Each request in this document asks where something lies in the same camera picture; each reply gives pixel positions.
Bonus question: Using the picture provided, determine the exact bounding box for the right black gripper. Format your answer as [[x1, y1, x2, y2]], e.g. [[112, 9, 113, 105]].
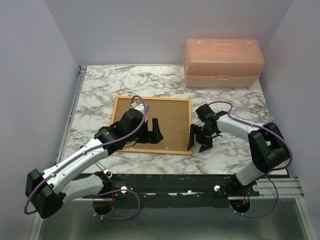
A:
[[187, 124, 216, 153]]

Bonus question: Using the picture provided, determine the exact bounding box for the orange wooden picture frame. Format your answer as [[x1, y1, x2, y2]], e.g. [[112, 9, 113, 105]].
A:
[[109, 95, 194, 156]]

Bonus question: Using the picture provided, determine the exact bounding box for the brown cardboard backing board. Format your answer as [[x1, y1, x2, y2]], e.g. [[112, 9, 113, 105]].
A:
[[113, 97, 190, 152]]

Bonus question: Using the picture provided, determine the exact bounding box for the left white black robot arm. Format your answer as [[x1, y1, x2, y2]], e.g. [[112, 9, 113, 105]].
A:
[[25, 105, 164, 219]]

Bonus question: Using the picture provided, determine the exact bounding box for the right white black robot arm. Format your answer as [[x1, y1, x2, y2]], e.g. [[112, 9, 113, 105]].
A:
[[187, 103, 292, 196]]

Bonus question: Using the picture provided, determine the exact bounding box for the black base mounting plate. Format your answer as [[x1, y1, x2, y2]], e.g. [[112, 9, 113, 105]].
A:
[[91, 174, 260, 209]]

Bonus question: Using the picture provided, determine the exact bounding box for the silver ratchet wrench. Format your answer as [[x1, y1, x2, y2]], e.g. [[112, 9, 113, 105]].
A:
[[95, 161, 113, 178]]

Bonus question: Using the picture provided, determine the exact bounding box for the pink translucent plastic box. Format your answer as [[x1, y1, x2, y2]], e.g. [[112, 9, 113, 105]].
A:
[[183, 39, 265, 89]]

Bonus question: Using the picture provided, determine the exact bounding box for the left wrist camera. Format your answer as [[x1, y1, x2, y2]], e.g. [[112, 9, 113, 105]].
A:
[[131, 102, 150, 114]]

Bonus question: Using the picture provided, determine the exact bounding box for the aluminium extrusion rail front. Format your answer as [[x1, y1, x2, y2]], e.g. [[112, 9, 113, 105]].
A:
[[252, 178, 304, 199]]

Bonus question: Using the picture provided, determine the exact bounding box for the aluminium extrusion rail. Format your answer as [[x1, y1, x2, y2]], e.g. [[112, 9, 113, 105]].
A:
[[252, 178, 304, 199], [55, 66, 88, 164]]

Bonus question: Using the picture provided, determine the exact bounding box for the aluminium extrusion rail left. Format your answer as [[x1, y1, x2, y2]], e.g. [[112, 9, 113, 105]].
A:
[[55, 66, 88, 164]]

